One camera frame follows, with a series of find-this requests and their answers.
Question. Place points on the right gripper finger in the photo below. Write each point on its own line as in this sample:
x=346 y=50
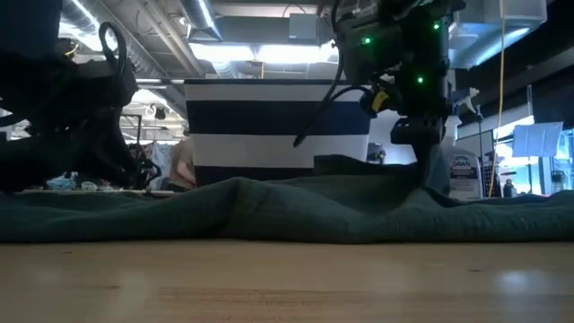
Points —
x=427 y=163

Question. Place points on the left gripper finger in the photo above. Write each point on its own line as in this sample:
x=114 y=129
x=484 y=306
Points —
x=40 y=163
x=114 y=152

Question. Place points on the dark green shirt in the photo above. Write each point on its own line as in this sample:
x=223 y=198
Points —
x=287 y=211

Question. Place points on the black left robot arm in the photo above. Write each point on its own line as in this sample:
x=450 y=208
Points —
x=27 y=27

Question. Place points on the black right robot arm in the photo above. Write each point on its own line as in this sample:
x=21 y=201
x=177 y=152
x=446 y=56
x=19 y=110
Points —
x=403 y=36

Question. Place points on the navy white striped fabric bin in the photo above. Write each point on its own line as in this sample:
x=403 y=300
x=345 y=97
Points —
x=269 y=148

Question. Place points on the Dawn spray bottle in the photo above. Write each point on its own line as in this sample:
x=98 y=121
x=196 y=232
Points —
x=464 y=179

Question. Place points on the hanging clothes rack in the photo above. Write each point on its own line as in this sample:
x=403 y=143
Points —
x=157 y=157

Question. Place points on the person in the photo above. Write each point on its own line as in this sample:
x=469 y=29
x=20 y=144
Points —
x=181 y=161

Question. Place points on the pale hanging sheet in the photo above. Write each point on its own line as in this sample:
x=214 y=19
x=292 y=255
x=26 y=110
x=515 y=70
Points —
x=537 y=139

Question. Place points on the grey ceiling unit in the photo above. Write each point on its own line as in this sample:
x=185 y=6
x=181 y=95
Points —
x=302 y=27

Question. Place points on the bright ceiling light panel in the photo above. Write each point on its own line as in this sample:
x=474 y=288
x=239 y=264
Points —
x=269 y=53

